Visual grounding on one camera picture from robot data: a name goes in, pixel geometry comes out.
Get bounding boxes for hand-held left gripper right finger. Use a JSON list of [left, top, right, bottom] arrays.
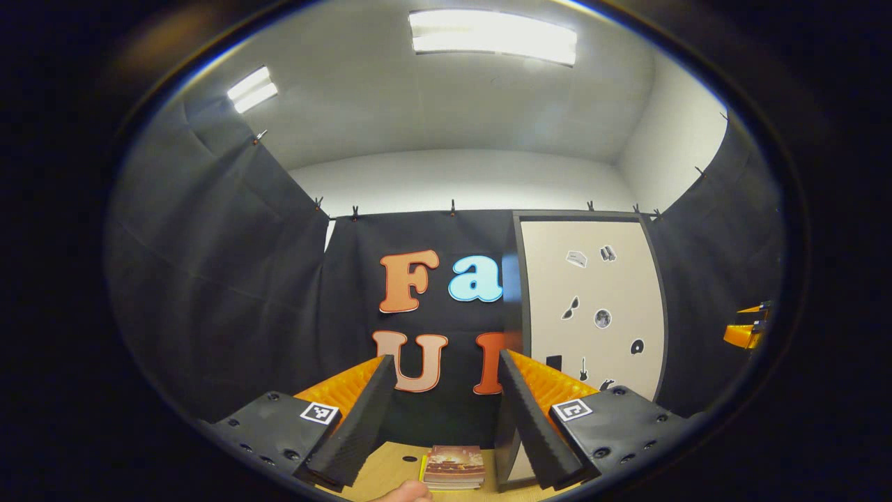
[[495, 349, 691, 491]]

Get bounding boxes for small ceiling light panel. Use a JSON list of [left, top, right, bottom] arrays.
[[226, 66, 279, 114]]

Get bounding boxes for small picture book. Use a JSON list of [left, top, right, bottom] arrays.
[[420, 445, 486, 491]]

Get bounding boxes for black backdrop cloth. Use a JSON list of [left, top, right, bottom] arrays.
[[105, 91, 788, 447]]

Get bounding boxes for beige cabinet door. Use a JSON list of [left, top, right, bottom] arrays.
[[519, 220, 665, 483]]

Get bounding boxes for row of black cloth clips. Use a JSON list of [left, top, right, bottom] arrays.
[[252, 112, 731, 220]]

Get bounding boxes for large ceiling light panel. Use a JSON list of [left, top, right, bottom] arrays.
[[408, 8, 579, 67]]

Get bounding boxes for dark grey cabinet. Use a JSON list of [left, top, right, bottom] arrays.
[[500, 209, 671, 493]]

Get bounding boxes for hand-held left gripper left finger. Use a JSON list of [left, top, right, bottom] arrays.
[[209, 354, 398, 492]]

